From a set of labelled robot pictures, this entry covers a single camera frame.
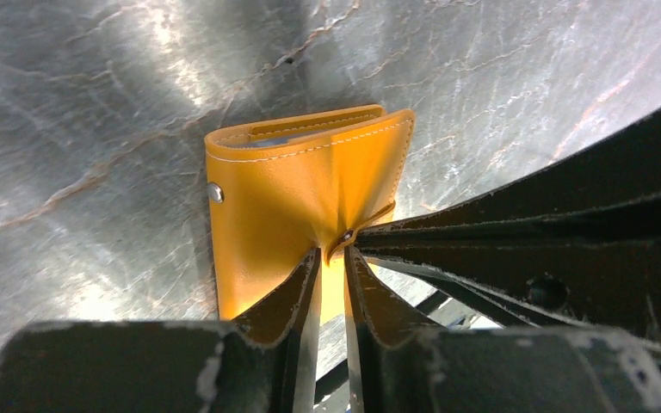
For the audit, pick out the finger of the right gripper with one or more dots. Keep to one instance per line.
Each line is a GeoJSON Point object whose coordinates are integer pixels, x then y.
{"type": "Point", "coordinates": [622, 169]}
{"type": "Point", "coordinates": [616, 284]}

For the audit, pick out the orange leather card holder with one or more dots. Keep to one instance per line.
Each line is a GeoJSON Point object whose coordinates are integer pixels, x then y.
{"type": "Point", "coordinates": [279, 188]}

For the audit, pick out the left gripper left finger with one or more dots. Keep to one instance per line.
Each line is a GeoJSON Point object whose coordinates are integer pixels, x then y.
{"type": "Point", "coordinates": [263, 360]}

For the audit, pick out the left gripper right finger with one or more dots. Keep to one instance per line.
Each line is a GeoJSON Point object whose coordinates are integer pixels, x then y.
{"type": "Point", "coordinates": [402, 361]}

